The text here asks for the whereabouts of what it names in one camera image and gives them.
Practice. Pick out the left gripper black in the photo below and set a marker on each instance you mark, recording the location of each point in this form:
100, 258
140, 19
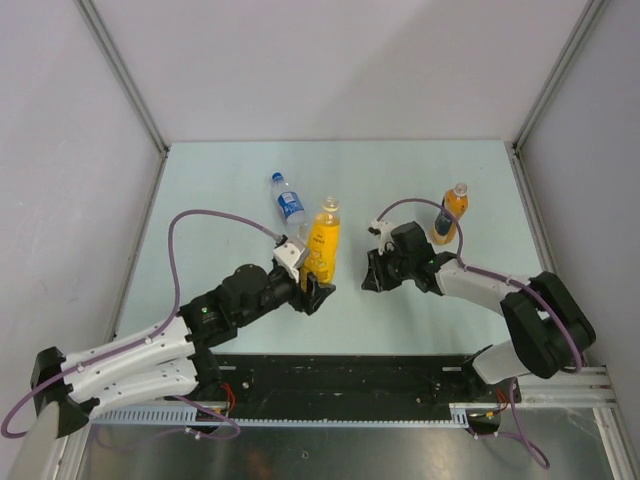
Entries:
310, 299

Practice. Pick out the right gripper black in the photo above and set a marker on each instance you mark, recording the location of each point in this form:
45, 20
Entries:
376, 279

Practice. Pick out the yellow juice bottle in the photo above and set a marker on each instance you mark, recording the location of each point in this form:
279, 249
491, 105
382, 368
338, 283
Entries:
323, 243

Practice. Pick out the orange tea bottle blue label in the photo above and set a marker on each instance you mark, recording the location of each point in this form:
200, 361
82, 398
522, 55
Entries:
455, 203

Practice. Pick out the clear water bottle blue label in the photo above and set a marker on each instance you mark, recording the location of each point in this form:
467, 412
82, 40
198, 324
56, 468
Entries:
290, 207

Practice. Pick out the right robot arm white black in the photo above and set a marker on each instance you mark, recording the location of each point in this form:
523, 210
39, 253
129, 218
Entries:
548, 330

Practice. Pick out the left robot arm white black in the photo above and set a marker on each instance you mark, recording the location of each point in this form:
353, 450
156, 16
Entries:
166, 360

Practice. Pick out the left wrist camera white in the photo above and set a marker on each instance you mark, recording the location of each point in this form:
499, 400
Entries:
290, 254

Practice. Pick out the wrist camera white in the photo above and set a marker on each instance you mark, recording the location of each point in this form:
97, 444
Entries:
382, 229
290, 254

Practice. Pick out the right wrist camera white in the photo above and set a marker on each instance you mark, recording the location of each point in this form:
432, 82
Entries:
382, 229

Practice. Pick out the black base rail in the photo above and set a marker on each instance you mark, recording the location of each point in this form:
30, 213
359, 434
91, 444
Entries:
347, 387

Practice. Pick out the grey slotted cable duct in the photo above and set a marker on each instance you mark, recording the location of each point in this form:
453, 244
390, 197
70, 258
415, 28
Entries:
454, 415

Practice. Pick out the right aluminium frame post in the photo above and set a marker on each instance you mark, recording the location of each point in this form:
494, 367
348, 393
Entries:
576, 41

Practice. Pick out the aluminium frame post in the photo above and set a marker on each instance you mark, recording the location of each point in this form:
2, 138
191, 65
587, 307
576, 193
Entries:
576, 41
103, 39

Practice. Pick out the left aluminium frame post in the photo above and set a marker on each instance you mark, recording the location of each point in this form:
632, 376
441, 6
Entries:
103, 39

